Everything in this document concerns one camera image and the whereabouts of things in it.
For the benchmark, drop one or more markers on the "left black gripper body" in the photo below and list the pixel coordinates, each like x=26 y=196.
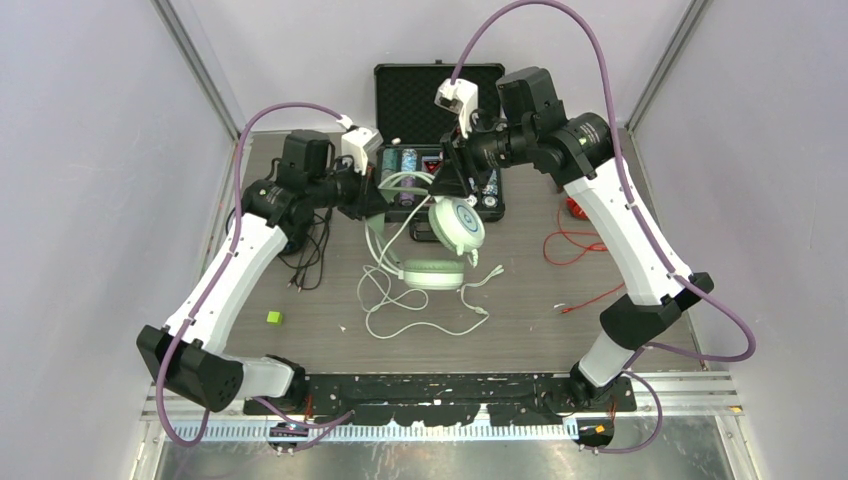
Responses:
x=345 y=189

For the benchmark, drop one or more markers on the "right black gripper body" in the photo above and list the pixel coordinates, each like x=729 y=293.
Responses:
x=499 y=146

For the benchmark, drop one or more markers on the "mint green headphones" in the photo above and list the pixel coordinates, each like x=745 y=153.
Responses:
x=453 y=222

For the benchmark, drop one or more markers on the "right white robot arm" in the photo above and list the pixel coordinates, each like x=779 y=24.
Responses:
x=578 y=153

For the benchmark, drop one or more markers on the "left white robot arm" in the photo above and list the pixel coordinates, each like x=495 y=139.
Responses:
x=185 y=355

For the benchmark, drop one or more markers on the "red headphones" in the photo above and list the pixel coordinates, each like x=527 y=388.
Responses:
x=575 y=210

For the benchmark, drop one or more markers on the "blue black headphones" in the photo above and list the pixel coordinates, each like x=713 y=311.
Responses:
x=231 y=221

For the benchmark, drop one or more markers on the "black poker chip case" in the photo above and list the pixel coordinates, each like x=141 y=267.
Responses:
x=412 y=126

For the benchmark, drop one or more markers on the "green cube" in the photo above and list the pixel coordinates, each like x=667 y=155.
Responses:
x=274 y=318

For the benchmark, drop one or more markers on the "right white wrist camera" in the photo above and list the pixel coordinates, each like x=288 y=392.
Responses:
x=460 y=97

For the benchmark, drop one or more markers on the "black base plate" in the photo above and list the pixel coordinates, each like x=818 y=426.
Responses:
x=442 y=400

